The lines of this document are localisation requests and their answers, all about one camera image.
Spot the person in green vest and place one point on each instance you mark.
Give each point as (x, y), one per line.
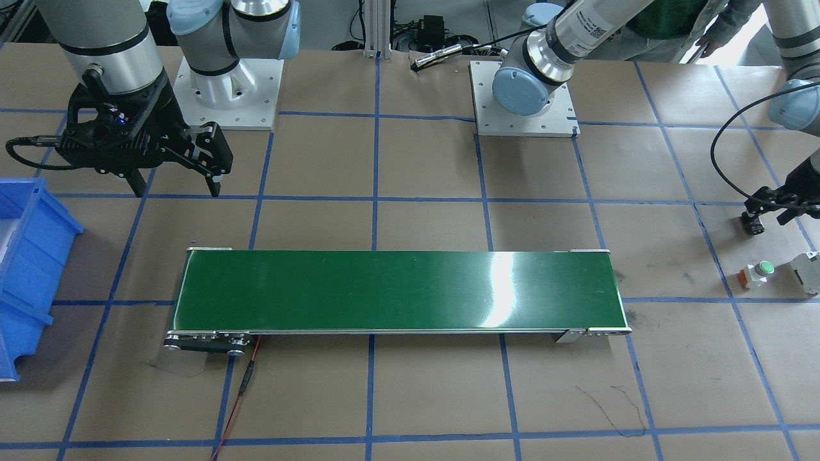
(671, 28)

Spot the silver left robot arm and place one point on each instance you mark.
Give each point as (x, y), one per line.
(544, 55)

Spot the green push button switch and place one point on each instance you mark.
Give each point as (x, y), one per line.
(753, 276)

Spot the aluminium frame post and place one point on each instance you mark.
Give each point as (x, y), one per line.
(377, 18)

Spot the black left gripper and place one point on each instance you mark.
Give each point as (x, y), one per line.
(806, 177)

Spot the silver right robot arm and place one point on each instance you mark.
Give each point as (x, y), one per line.
(133, 41)

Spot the green conveyor belt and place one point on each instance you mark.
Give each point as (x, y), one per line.
(229, 297)

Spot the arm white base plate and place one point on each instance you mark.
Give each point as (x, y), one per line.
(557, 119)
(245, 98)

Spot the black power adapter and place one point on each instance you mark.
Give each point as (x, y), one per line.
(431, 31)

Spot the blue plastic bin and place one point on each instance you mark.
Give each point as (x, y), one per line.
(37, 234)

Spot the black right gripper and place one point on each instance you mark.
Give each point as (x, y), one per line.
(161, 109)

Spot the white circuit breaker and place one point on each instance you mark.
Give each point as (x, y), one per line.
(806, 267)

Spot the silver metal bar tool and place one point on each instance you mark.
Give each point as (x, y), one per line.
(433, 58)

